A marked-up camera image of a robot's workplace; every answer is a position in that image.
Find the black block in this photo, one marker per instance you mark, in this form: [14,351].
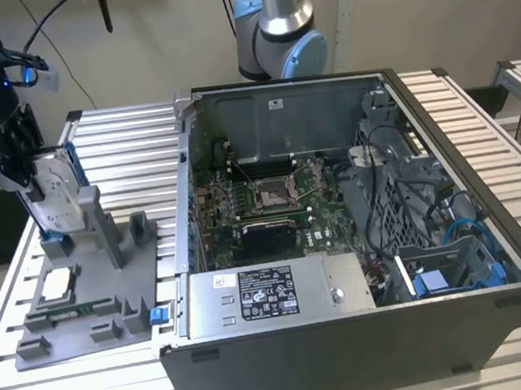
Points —
[488,101]

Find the small grey wrist camera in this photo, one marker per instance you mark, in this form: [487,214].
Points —
[48,81]

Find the blue plastic bay clip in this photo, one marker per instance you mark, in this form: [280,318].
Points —
[430,285]

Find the silver power supply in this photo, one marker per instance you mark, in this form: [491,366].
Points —
[343,270]

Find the green motherboard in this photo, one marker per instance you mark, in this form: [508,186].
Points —
[329,225]

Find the grey perforated drive cage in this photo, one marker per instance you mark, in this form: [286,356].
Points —
[384,219]

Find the CPU socket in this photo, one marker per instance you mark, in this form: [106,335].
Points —
[275,195]

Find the black antenna rod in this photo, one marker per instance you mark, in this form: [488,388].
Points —
[104,11]

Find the black RAM slot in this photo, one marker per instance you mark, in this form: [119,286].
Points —
[272,213]

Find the dark grey PC case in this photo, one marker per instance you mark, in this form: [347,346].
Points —
[307,371]

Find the hard disk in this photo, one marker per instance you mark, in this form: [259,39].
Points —
[60,197]

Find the green RAM stick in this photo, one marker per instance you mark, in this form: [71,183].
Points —
[86,309]

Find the thin metal locking lever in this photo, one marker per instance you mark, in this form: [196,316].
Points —
[249,174]

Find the silver CPU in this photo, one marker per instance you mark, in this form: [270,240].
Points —
[56,285]

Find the grey metal disk bay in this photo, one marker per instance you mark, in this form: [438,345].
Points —
[462,248]

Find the black graphics card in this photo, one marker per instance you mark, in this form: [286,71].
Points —
[270,243]

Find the grey parts rack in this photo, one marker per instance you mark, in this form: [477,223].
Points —
[102,286]

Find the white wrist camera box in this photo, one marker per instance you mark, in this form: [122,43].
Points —
[12,181]

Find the blue case latch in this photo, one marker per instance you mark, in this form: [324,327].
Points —
[158,316]

